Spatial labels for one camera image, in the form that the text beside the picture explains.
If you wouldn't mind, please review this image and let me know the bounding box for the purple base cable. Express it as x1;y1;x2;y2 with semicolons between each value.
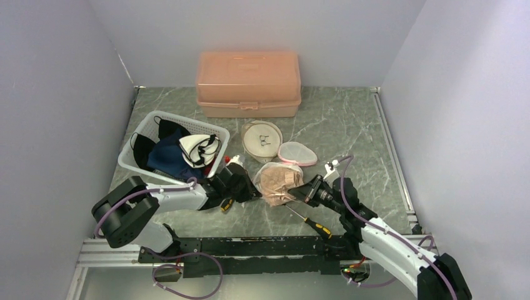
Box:
346;236;436;289
152;251;226;300

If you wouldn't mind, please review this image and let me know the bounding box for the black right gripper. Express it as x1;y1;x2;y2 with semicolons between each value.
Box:
289;174;345;215

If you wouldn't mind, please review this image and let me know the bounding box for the small yellow black screwdriver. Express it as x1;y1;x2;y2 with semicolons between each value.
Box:
219;198;234;213

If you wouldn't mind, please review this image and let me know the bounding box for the orange plastic storage box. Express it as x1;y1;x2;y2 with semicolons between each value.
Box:
196;51;301;118

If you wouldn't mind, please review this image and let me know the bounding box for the long yellow black screwdriver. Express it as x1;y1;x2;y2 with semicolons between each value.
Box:
284;204;333;240

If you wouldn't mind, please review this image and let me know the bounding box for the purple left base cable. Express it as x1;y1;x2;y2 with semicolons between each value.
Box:
152;251;226;300

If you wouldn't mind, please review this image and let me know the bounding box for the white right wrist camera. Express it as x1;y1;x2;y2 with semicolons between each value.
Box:
323;159;340;184

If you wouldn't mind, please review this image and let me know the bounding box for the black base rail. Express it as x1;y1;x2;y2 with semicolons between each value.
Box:
138;224;384;279

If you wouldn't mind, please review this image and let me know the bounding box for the pink rimmed mesh bag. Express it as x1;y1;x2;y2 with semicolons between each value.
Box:
252;142;318;206

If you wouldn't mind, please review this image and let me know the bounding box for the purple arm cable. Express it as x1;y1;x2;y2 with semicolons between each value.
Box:
94;177;199;239
337;155;458;300

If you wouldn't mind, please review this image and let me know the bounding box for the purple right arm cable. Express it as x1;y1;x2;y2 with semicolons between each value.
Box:
337;155;458;300

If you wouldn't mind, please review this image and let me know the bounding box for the navy blue bra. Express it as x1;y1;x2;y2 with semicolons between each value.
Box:
147;129;204;181

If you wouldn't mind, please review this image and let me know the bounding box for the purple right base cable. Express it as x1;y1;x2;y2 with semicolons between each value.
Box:
346;236;436;289

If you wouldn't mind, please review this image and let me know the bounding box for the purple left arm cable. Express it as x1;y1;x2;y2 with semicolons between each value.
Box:
94;177;199;239

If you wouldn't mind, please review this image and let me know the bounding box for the white mesh laundry bag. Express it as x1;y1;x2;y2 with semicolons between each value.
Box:
241;120;283;164

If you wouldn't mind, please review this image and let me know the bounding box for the white black trimmed bra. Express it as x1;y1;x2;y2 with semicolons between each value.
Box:
177;134;221;169

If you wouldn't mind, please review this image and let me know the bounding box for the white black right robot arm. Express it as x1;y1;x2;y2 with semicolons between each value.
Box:
288;175;473;299

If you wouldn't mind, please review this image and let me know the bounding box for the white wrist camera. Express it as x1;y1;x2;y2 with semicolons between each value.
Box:
323;159;340;184
224;154;245;167

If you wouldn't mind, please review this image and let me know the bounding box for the beige lace bra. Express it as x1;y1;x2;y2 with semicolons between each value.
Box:
254;162;304;207

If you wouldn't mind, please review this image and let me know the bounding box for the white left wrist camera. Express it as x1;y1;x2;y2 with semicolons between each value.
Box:
224;154;245;167

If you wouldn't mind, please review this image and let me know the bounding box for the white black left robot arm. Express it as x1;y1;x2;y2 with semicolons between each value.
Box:
91;162;262;263

